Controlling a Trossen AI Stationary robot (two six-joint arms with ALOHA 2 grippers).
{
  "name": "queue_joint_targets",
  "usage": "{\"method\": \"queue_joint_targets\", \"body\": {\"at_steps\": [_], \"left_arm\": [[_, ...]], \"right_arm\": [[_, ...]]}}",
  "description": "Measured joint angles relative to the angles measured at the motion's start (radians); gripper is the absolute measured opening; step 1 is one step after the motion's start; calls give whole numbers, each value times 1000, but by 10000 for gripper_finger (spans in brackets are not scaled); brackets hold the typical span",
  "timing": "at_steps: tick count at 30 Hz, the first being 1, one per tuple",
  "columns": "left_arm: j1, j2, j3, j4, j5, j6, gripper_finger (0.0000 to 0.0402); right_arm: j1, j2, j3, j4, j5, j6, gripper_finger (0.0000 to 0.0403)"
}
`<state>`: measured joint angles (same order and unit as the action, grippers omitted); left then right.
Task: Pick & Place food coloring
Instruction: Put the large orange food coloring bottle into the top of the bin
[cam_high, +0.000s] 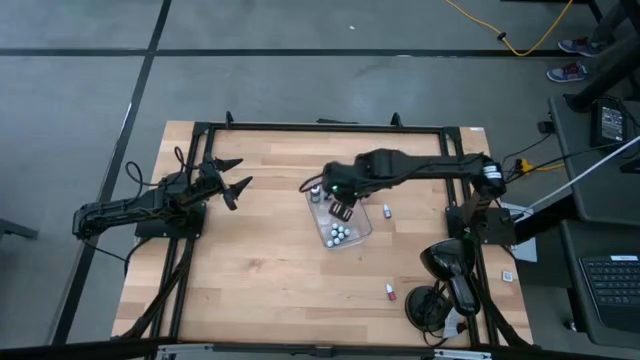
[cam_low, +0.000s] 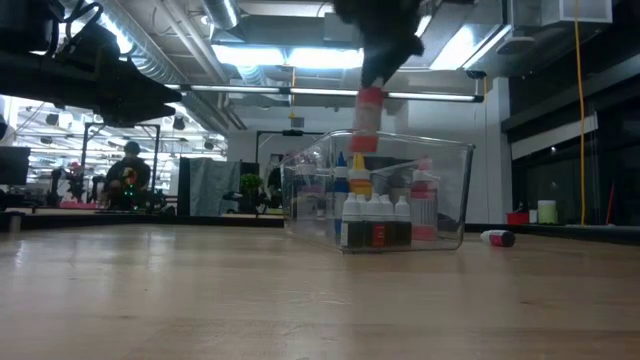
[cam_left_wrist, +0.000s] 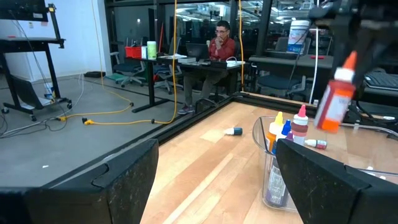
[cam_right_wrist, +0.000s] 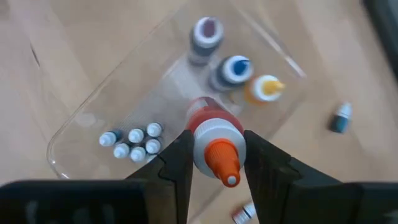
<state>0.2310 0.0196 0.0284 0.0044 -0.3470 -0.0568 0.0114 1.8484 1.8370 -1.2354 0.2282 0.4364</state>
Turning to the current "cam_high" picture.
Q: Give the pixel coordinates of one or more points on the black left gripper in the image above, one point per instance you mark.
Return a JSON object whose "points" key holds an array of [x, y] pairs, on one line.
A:
{"points": [[207, 182]]}

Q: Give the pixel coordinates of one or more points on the black power plug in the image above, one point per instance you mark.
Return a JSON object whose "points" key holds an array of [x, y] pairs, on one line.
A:
{"points": [[545, 126]]}

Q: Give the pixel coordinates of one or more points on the black aluminium table frame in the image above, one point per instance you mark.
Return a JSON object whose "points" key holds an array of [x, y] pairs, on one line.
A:
{"points": [[300, 127]]}

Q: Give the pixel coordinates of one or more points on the small red dye bottle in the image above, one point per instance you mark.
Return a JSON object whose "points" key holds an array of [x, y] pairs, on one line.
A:
{"points": [[390, 292]]}

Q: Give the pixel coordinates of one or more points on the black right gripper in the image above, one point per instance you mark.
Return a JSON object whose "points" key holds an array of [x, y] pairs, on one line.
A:
{"points": [[345, 180]]}

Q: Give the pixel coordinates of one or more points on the black desk lamp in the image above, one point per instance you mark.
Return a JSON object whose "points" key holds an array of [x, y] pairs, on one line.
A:
{"points": [[450, 265]]}

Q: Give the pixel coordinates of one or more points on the person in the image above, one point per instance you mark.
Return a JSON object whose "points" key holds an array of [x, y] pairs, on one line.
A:
{"points": [[567, 74]]}

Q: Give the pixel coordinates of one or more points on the small white tag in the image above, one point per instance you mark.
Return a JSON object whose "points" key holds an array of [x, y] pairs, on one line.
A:
{"points": [[507, 276]]}

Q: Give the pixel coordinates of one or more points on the clear plastic container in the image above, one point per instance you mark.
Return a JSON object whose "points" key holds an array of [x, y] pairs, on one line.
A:
{"points": [[360, 227]]}

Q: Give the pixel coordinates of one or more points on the dark grey side table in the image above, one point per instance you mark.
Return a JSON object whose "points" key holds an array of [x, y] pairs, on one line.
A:
{"points": [[610, 200]]}

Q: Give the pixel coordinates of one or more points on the white rod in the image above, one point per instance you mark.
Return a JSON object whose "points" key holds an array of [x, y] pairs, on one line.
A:
{"points": [[590, 170]]}

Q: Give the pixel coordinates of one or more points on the grey chair leg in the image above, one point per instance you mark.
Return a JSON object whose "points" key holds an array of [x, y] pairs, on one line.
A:
{"points": [[15, 229]]}

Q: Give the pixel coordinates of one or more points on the black power adapter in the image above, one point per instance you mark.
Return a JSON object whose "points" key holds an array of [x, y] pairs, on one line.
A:
{"points": [[611, 122]]}

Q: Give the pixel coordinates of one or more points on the yellow power connector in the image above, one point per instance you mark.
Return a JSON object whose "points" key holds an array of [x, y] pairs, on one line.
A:
{"points": [[525, 165]]}

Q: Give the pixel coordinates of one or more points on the black crossbar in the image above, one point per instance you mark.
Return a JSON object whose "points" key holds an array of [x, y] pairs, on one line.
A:
{"points": [[275, 349]]}

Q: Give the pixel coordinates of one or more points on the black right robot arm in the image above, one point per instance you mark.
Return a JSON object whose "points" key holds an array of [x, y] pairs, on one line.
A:
{"points": [[425, 167]]}

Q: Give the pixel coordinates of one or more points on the black laptop keyboard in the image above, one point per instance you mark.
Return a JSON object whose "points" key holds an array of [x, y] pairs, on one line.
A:
{"points": [[615, 290]]}

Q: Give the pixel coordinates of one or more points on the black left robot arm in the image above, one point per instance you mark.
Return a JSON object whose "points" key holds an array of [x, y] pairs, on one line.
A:
{"points": [[125, 210]]}

